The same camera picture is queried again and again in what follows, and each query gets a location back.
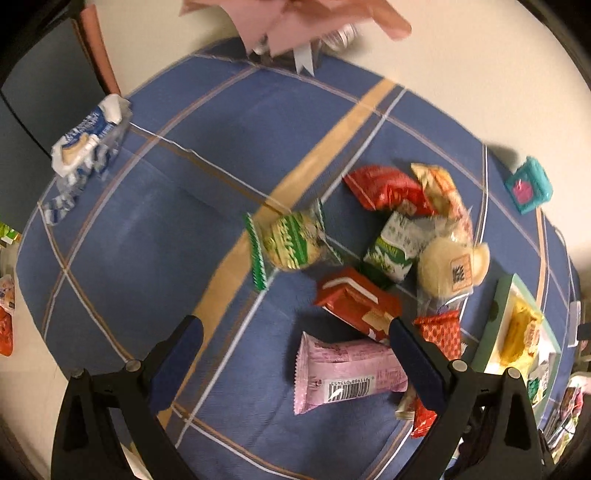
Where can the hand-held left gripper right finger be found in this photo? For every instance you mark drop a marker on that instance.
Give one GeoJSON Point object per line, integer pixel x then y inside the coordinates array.
{"type": "Point", "coordinates": [415, 364]}

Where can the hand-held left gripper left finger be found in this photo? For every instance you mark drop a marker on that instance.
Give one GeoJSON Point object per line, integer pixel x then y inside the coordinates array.
{"type": "Point", "coordinates": [180, 364]}

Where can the red wafer packet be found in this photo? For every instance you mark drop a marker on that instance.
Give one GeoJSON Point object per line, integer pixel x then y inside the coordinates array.
{"type": "Point", "coordinates": [351, 300]}

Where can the clear steamed cake packet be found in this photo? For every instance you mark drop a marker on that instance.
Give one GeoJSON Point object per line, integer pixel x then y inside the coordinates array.
{"type": "Point", "coordinates": [443, 267]}

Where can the light green tray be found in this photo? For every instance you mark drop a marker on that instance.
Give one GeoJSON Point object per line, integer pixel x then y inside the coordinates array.
{"type": "Point", "coordinates": [505, 300]}

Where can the green white round cracker packet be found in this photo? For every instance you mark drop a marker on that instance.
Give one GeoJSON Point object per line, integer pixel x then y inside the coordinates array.
{"type": "Point", "coordinates": [286, 240]}

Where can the small red checked packet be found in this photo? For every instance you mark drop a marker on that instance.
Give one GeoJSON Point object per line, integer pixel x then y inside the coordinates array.
{"type": "Point", "coordinates": [438, 332]}
{"type": "Point", "coordinates": [422, 420]}

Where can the pink snack packet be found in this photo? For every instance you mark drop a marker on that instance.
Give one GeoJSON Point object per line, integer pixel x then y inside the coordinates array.
{"type": "Point", "coordinates": [341, 374]}

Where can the yellow bread packet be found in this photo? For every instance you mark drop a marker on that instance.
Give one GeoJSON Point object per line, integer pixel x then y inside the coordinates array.
{"type": "Point", "coordinates": [519, 337]}

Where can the green white biscuit packet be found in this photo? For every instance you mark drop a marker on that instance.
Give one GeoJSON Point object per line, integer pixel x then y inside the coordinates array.
{"type": "Point", "coordinates": [392, 249]}

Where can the small green white packet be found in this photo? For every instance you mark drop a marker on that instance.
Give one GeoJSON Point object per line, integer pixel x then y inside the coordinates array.
{"type": "Point", "coordinates": [538, 383]}

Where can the blue checked tablecloth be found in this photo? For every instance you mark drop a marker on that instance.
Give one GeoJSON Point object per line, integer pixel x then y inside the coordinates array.
{"type": "Point", "coordinates": [184, 207]}

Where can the pile of colourful packets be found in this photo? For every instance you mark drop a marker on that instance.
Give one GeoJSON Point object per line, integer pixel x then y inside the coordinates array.
{"type": "Point", "coordinates": [570, 401]}

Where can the orange yellow cake packet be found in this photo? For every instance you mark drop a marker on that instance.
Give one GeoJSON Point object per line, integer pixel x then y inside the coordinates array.
{"type": "Point", "coordinates": [438, 189]}

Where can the orange white packet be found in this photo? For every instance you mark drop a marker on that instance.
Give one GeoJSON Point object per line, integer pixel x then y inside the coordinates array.
{"type": "Point", "coordinates": [5, 318]}

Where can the red flower print snack packet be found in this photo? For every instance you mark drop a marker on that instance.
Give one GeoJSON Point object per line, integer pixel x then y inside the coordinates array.
{"type": "Point", "coordinates": [383, 187]}

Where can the teal toy house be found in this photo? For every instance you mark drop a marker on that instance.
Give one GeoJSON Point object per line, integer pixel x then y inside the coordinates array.
{"type": "Point", "coordinates": [528, 184]}

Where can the pink paper flower bouquet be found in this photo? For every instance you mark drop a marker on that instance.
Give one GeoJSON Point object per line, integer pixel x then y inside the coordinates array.
{"type": "Point", "coordinates": [286, 23]}

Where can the dark panel with brown frame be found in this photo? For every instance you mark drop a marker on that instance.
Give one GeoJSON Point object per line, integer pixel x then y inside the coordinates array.
{"type": "Point", "coordinates": [41, 92]}

